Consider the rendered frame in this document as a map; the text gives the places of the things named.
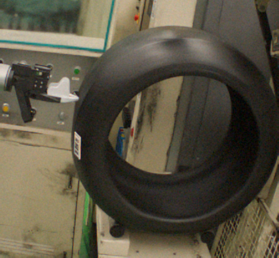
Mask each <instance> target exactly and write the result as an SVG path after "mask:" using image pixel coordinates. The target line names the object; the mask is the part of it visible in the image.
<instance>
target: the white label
mask: <svg viewBox="0 0 279 258"><path fill-rule="evenodd" d="M80 143H81V137H80V136H79V135H78V134H77V133H76V132H75V140H74V154H75V155H76V156H77V157H78V159H80Z"/></svg>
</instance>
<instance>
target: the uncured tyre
mask: <svg viewBox="0 0 279 258"><path fill-rule="evenodd" d="M187 75H191V76H204V77H208V78H212V79H213V80H217V81H220V82H222V83H225V85H226V87H227V90H228V92H229V96H230V102H231V105H232V114H231V119H230V124H229V128H228V131H227V133H226V136H225V137H224V140H223V141H222V143H221V144H220V146H219V147H218V148H217V150H216V151H215V152H214V153H213V154H212V155H211V156H210V157H209V158H208V159H206V160H205V161H204V162H203V163H201V164H199V165H196V166H195V167H193V168H190V169H188V170H186V171H183V172H178V173H158V174H157V173H150V172H145V170H142V169H140V168H137V167H135V166H133V165H132V164H129V163H128V162H127V161H125V160H124V159H123V158H122V157H121V155H119V154H118V153H117V152H116V150H115V149H114V148H113V146H112V144H111V142H110V141H109V140H108V137H109V133H110V131H111V129H112V127H113V124H114V122H115V120H116V119H117V117H118V115H119V113H120V112H121V111H122V110H123V108H124V107H125V106H126V105H127V103H128V102H129V101H130V100H132V99H133V98H134V97H135V96H136V95H137V94H138V93H140V92H142V91H143V90H145V89H146V88H148V87H149V86H151V85H153V84H155V83H157V82H159V81H163V80H166V79H168V78H174V77H177V76H187ZM77 97H79V99H78V101H76V102H75V109H74V114H73V124H72V137H71V147H72V158H73V161H74V165H75V169H76V171H77V175H78V177H79V179H80V181H81V183H82V185H83V186H84V188H85V190H86V191H87V193H88V194H89V196H90V197H91V198H92V200H93V201H94V202H95V203H96V204H97V206H98V207H99V208H100V209H101V210H102V211H103V212H104V213H106V214H107V215H108V216H110V217H112V218H113V219H114V220H115V221H117V222H119V223H120V224H122V225H124V226H126V227H127V228H131V229H134V230H137V231H139V232H142V233H146V234H154V235H158V236H185V235H190V234H194V233H199V232H203V231H206V230H208V229H212V228H214V227H216V226H218V225H220V224H222V223H224V222H226V221H227V220H229V219H230V218H232V217H234V216H235V215H237V214H238V213H240V212H241V211H242V210H243V209H244V208H245V207H246V206H248V205H249V204H250V203H251V202H252V201H253V200H254V199H255V197H256V196H257V195H258V194H259V193H260V191H261V190H262V188H263V187H264V186H265V184H266V182H267V181H268V179H269V177H270V175H271V173H272V171H273V168H274V166H275V164H276V161H277V157H278V153H279V108H278V105H277V101H276V99H275V95H274V93H273V90H272V88H271V86H270V85H269V83H268V80H267V79H266V78H265V76H264V75H263V73H262V72H261V71H260V69H259V68H258V67H257V66H256V65H255V64H254V63H253V61H251V59H249V58H248V57H247V56H246V55H244V54H243V53H242V52H239V51H238V50H237V49H236V48H234V47H233V46H231V45H230V44H229V43H227V42H226V41H224V40H222V39H221V38H219V37H217V36H215V35H213V34H210V33H208V32H207V31H204V30H200V29H195V28H192V27H187V26H180V25H172V26H166V25H164V26H159V27H153V28H150V29H146V30H142V31H140V32H135V33H134V34H131V35H129V36H127V37H125V38H124V39H122V40H120V41H118V42H117V43H115V44H114V45H112V46H111V47H110V48H109V49H107V50H106V51H105V52H104V54H103V55H102V56H101V57H100V58H99V59H98V60H97V61H96V62H95V63H94V64H93V65H92V67H91V68H90V69H89V71H88V73H87V75H86V77H85V78H84V79H83V81H82V84H81V85H80V89H79V91H78V95H77ZM75 132H76V133H77V134H78V135H79V136H80V137H81V143H80V159H78V157H77V156H76V155H75V154H74V140H75Z"/></svg>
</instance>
